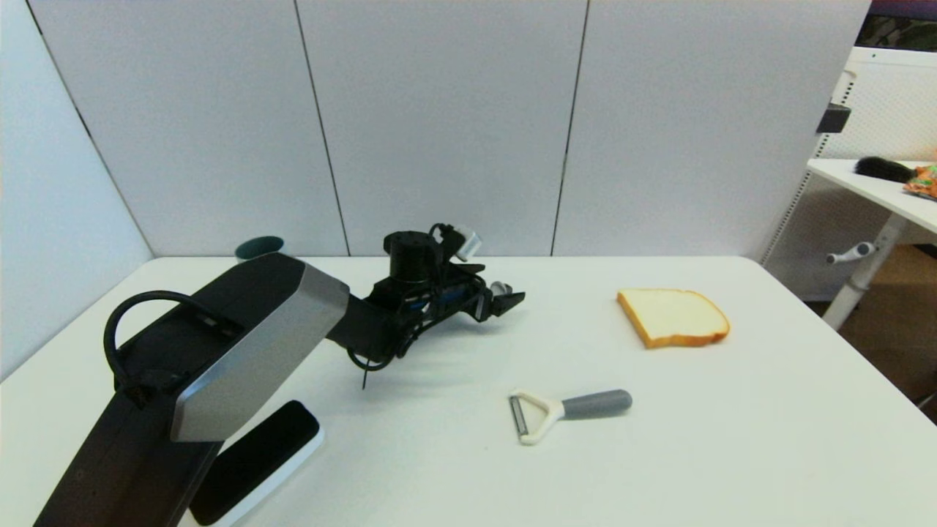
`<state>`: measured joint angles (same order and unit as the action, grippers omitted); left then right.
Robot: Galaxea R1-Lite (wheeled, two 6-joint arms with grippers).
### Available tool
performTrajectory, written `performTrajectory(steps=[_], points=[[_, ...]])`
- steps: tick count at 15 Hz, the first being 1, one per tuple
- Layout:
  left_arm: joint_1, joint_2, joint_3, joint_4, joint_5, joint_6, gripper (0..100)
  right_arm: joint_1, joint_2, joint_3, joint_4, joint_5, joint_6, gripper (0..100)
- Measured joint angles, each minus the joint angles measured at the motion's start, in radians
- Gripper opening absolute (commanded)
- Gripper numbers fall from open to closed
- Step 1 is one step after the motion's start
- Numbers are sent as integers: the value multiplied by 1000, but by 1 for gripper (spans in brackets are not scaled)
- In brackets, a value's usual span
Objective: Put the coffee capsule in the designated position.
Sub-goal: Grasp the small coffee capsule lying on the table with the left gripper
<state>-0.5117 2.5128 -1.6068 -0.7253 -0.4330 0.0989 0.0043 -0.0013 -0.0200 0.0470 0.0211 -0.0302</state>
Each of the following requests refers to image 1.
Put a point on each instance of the white side table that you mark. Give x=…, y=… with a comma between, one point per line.
x=878, y=192

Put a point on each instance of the white perforated panel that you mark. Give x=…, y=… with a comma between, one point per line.
x=889, y=102

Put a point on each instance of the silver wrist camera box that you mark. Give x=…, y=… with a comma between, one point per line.
x=465, y=244

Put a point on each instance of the orange snack packet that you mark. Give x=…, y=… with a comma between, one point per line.
x=925, y=181

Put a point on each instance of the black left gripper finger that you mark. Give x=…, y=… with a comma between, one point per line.
x=506, y=302

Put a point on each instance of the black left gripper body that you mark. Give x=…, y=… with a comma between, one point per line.
x=460, y=296

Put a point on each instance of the small black box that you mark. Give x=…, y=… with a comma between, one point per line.
x=833, y=118

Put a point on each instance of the slice of white bread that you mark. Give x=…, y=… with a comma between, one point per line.
x=673, y=317

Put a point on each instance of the black and white board eraser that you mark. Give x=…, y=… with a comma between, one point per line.
x=267, y=454

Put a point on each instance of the black bristle brush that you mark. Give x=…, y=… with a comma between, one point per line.
x=882, y=169

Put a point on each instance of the light blue plastic cup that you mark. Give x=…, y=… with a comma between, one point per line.
x=258, y=247

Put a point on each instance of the silver coffee capsule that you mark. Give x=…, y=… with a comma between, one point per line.
x=501, y=288

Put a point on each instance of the dark screen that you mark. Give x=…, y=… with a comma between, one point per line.
x=904, y=25

